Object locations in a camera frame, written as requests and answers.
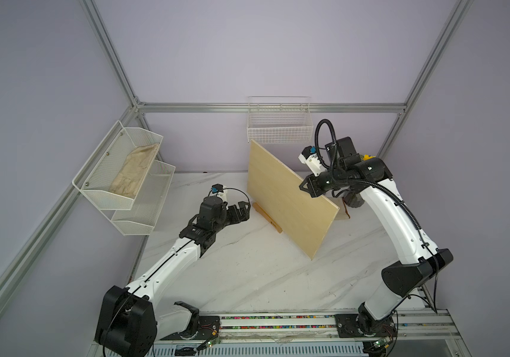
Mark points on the white wire wall basket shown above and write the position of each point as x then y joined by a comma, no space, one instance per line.
279,119

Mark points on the small wooden easel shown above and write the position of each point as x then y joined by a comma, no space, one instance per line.
267,217

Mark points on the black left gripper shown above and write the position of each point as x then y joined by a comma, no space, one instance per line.
244,213

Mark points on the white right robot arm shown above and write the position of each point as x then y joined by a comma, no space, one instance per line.
419,258

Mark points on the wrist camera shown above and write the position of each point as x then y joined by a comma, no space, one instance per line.
310,158
218,190

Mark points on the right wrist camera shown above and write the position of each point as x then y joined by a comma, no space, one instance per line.
310,158

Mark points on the light plywood board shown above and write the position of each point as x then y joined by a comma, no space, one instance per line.
275,188

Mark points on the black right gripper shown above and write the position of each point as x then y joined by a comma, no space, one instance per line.
313,190

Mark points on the aluminium frame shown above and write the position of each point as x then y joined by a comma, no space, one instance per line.
22,265

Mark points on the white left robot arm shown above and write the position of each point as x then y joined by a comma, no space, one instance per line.
130,319

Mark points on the white mesh wall shelf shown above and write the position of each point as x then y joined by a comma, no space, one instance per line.
131,217

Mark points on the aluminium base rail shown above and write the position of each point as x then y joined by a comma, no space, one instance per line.
410,332

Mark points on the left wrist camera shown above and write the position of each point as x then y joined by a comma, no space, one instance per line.
218,190

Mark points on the beige cloth in shelf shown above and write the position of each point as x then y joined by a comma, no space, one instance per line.
128,181

